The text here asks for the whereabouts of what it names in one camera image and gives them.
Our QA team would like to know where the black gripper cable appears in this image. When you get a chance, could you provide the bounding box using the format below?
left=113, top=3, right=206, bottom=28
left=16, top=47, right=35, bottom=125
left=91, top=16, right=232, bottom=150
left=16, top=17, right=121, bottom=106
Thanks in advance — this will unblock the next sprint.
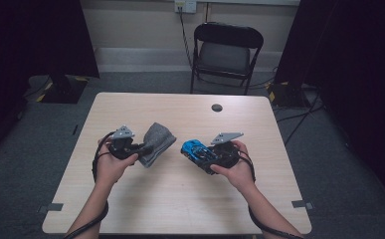
left=62, top=131, right=116, bottom=239
left=239, top=149, right=304, bottom=239

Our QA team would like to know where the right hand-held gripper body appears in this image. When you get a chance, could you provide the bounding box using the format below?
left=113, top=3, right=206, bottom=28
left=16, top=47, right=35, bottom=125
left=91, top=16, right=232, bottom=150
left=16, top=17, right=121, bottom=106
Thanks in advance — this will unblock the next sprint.
left=209, top=131, right=245, bottom=170

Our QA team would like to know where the black floor cable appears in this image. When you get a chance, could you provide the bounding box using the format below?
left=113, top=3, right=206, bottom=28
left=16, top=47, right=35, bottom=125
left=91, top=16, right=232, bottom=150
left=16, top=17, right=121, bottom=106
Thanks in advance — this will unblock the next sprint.
left=274, top=89, right=327, bottom=147

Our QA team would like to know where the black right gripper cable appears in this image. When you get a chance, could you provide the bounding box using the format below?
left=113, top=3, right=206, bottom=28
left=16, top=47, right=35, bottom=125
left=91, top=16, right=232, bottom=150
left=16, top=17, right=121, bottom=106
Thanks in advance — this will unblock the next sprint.
left=239, top=149, right=304, bottom=239

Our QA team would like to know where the black stand base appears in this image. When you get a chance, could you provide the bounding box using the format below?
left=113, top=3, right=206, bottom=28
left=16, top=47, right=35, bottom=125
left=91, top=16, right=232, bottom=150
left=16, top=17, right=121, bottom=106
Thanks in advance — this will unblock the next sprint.
left=266, top=81, right=312, bottom=109
left=40, top=74, right=90, bottom=105

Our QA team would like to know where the person's right hand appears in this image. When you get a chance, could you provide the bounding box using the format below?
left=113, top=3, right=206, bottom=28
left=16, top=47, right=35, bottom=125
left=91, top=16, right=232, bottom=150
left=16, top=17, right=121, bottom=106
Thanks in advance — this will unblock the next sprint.
left=209, top=139, right=258, bottom=194

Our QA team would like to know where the black folding chair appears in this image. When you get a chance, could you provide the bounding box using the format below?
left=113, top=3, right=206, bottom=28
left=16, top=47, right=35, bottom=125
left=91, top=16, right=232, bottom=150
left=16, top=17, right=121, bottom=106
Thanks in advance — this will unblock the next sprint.
left=189, top=21, right=265, bottom=97

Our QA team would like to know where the person's left hand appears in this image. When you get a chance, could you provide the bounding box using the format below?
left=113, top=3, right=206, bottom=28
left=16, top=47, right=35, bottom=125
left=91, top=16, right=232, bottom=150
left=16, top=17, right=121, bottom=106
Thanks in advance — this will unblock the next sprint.
left=93, top=137, right=139, bottom=185

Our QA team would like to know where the blue and black toy car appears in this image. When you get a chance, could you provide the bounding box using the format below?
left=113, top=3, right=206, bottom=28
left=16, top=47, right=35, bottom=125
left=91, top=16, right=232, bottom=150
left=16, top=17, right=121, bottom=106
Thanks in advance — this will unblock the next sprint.
left=179, top=138, right=221, bottom=175

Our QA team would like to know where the white wall socket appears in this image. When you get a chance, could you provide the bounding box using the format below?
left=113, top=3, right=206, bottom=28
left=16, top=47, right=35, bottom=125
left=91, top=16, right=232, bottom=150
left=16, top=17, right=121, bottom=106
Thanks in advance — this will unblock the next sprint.
left=174, top=0, right=198, bottom=14

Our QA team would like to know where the black wall socket cable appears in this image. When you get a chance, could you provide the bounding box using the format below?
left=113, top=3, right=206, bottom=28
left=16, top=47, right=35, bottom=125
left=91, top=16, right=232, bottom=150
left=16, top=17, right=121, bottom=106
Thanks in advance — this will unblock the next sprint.
left=178, top=7, right=196, bottom=69

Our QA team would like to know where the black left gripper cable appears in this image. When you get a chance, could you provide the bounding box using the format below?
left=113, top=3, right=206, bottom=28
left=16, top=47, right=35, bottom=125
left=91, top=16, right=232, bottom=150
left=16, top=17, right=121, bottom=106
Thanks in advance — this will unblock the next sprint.
left=62, top=131, right=116, bottom=239

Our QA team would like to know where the grey knitted cloth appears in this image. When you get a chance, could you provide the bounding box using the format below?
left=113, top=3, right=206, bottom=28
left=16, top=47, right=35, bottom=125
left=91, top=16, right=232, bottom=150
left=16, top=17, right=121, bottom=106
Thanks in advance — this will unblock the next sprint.
left=138, top=121, right=178, bottom=168

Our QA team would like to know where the grey tape strip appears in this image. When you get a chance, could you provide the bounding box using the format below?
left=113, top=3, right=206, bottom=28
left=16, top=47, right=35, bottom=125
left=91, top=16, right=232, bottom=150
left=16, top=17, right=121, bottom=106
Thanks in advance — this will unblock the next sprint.
left=38, top=202, right=65, bottom=214
left=291, top=199, right=313, bottom=211

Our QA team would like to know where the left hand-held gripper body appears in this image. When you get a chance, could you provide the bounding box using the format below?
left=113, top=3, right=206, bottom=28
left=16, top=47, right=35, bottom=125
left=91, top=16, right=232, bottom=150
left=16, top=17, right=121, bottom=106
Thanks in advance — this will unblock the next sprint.
left=107, top=124, right=142, bottom=161

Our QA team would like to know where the dark curtain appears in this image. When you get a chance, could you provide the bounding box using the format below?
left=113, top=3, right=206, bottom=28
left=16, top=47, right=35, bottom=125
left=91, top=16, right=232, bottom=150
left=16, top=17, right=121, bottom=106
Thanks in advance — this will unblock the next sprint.
left=0, top=0, right=100, bottom=167
left=274, top=0, right=385, bottom=213

